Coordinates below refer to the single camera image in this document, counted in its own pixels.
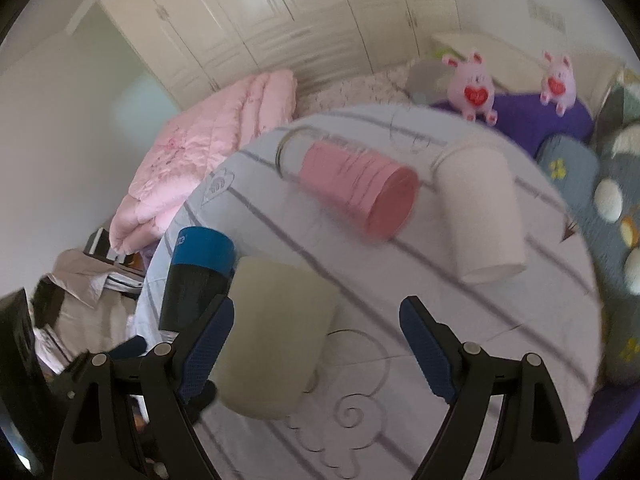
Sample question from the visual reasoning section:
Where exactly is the glass with pink paper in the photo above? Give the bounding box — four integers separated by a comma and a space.
274, 127, 420, 240

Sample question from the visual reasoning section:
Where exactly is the blue grey patterned blanket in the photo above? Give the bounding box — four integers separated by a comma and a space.
537, 70, 639, 386

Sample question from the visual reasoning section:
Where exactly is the left pink plush bunny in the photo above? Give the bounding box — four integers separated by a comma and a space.
442, 51, 498, 126

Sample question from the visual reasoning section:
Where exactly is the blue and black can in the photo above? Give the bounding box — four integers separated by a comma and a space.
158, 226, 236, 333

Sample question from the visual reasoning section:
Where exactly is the white bed headboard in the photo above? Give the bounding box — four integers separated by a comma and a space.
432, 32, 625, 117

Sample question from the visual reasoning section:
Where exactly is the white wall switch plate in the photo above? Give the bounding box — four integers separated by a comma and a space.
527, 0, 566, 34

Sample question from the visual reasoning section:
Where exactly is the grey pillow with green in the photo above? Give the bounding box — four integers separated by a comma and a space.
405, 58, 454, 106

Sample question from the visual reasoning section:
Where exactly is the purple cushion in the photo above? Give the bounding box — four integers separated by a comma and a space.
429, 90, 597, 158

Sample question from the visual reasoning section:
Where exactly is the pale green cup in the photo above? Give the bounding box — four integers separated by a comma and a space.
212, 256, 340, 419

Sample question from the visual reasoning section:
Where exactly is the right pink plush bunny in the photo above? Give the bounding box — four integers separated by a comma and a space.
539, 51, 577, 117

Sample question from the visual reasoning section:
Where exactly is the pink plush bunny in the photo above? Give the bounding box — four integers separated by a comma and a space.
539, 51, 577, 117
442, 51, 498, 126

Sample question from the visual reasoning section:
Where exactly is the folded pink quilt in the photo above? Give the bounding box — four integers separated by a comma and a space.
108, 70, 297, 255

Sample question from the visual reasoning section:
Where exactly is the beige cloth pile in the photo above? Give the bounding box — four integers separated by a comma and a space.
29, 249, 143, 375

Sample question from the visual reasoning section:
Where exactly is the cream white wardrobe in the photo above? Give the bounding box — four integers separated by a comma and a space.
99, 0, 460, 108

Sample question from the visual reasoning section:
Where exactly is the striped white table cover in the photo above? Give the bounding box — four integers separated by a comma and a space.
132, 105, 601, 479

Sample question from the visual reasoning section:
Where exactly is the white paper cup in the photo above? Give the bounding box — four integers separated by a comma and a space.
432, 138, 526, 285

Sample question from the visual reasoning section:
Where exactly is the heart patterned bed sheet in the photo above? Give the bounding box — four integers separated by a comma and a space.
294, 61, 414, 118

